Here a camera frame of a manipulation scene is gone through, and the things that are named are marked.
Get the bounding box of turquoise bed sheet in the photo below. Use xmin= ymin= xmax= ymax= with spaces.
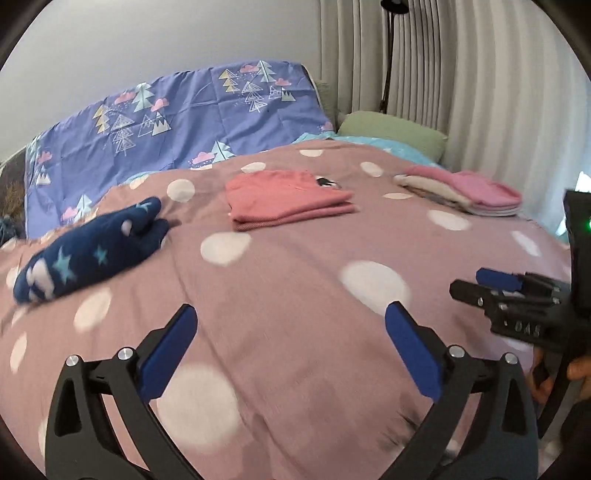
xmin=293 ymin=130 xmax=444 ymax=167

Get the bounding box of pink dotted deer blanket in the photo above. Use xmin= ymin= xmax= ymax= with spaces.
xmin=0 ymin=142 xmax=573 ymax=480

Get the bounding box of black floor lamp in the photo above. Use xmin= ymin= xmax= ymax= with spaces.
xmin=379 ymin=0 xmax=409 ymax=114

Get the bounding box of cream folded garment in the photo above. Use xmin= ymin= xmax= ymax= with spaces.
xmin=393 ymin=174 xmax=520 ymax=217

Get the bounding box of blue tree print sheet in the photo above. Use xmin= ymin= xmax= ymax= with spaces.
xmin=25 ymin=60 xmax=334 ymax=238

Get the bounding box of green pillow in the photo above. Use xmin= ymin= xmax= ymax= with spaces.
xmin=337 ymin=111 xmax=448 ymax=167

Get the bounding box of navy star print garment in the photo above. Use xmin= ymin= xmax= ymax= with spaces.
xmin=13 ymin=197 xmax=171 ymax=304

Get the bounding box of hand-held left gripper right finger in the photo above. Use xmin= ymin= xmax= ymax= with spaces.
xmin=385 ymin=301 xmax=541 ymax=480

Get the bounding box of grey pleated curtain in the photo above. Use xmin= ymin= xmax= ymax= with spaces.
xmin=318 ymin=0 xmax=591 ymax=232

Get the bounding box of brown printed pillow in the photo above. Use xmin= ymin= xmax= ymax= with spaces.
xmin=0 ymin=150 xmax=33 ymax=217

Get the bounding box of grey green cushion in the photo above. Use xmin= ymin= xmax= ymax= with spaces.
xmin=313 ymin=79 xmax=340 ymax=125

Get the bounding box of salmon pink knit sweater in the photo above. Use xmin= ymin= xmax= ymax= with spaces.
xmin=225 ymin=170 xmax=358 ymax=232

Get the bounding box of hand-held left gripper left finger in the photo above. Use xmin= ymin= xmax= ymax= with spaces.
xmin=45 ymin=303 xmax=199 ymax=480

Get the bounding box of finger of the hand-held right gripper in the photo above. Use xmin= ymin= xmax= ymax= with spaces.
xmin=449 ymin=278 xmax=523 ymax=320
xmin=475 ymin=267 xmax=572 ymax=302

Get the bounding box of person's right hand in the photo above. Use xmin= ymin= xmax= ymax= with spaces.
xmin=529 ymin=346 xmax=591 ymax=404

